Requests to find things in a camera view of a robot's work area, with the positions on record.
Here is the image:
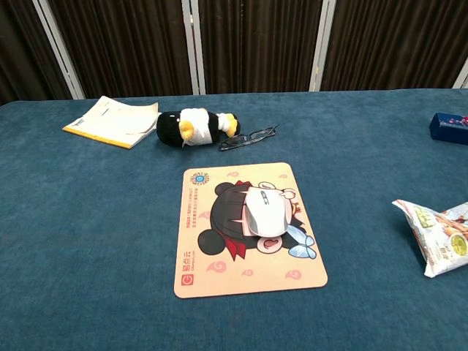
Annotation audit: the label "white computer mouse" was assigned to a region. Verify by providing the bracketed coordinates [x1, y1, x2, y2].
[244, 188, 289, 238]

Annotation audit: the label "cartoon girl mouse pad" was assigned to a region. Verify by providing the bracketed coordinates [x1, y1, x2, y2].
[173, 162, 329, 300]

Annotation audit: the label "black white penguin plush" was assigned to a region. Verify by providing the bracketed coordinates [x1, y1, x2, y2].
[156, 107, 241, 148]

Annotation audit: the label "dark brown curtain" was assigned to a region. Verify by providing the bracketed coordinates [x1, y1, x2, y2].
[320, 0, 468, 92]
[197, 0, 323, 95]
[48, 0, 194, 99]
[0, 0, 71, 106]

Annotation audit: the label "white yellow notebook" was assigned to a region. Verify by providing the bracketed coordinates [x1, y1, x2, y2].
[61, 95, 160, 150]

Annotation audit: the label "blue felt table cloth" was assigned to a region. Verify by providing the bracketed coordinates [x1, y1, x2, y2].
[0, 87, 468, 351]

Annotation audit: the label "white snack bag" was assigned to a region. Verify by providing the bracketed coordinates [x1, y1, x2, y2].
[391, 199, 468, 279]

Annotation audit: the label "dark blue floral box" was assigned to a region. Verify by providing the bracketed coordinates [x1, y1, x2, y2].
[429, 112, 468, 146]

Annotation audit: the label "black frame eyeglasses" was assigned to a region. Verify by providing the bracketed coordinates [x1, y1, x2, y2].
[218, 124, 281, 152]

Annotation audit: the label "white frame post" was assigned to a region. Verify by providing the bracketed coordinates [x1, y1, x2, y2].
[31, 0, 86, 100]
[452, 64, 468, 90]
[181, 0, 206, 96]
[309, 0, 337, 93]

